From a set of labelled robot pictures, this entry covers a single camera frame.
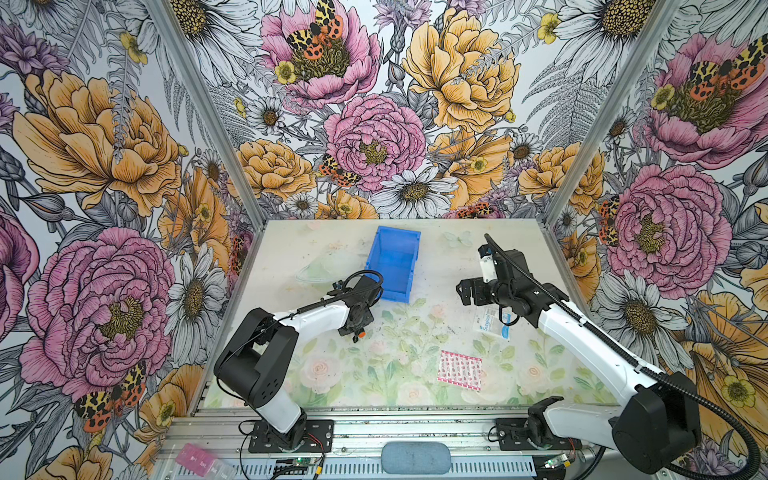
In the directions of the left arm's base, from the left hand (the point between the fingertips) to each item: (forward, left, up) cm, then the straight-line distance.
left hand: (356, 327), depth 92 cm
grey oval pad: (-33, -16, +2) cm, 37 cm away
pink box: (-32, +35, 0) cm, 48 cm away
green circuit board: (-33, +11, -1) cm, 35 cm away
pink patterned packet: (-12, -30, -1) cm, 32 cm away
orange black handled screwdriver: (-2, -2, 0) cm, 3 cm away
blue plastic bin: (+28, -12, -1) cm, 30 cm away
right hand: (+3, -33, +14) cm, 36 cm away
